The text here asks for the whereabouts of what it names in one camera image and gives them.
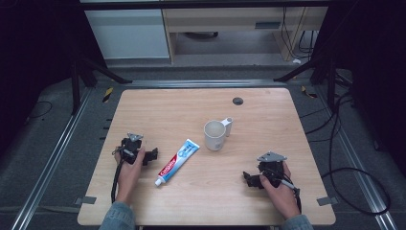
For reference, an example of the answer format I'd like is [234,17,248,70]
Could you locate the white cup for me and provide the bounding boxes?
[203,116,234,151]

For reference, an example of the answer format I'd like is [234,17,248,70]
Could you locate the yellow black floor tape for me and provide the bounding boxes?
[300,85,319,100]
[101,86,115,104]

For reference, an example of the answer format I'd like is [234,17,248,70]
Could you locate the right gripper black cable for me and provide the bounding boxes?
[281,178,303,215]

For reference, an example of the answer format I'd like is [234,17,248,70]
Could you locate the black metal stand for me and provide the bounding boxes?
[68,54,133,116]
[273,54,352,111]

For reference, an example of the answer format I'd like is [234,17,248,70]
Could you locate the aluminium floor rail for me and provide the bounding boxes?
[314,85,400,230]
[9,87,94,230]
[123,79,288,90]

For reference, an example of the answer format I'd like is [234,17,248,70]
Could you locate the toothpaste tube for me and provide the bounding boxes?
[154,138,201,188]

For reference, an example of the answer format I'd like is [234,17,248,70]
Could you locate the grey tape piece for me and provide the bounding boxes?
[316,195,339,207]
[74,195,98,206]

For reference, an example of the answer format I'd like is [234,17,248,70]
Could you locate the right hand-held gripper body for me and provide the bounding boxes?
[257,150,295,190]

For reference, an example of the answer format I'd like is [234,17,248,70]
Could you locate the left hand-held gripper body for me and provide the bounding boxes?
[112,132,147,166]

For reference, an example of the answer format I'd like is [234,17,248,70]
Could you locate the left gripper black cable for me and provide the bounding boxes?
[110,158,125,204]

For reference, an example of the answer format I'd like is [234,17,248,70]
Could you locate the person's right hand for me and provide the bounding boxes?
[259,162,302,220]

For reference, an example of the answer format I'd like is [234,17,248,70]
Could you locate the thin black floor cable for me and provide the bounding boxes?
[24,100,54,126]

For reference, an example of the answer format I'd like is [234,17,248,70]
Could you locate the hanging black cables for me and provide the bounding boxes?
[281,7,320,61]

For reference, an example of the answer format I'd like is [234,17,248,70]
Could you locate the person's left hand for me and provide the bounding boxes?
[113,147,147,206]

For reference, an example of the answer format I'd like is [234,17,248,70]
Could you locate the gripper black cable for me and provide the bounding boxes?
[281,178,303,215]
[110,158,125,204]

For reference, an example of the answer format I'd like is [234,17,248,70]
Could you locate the white cabinet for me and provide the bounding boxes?
[83,9,170,61]

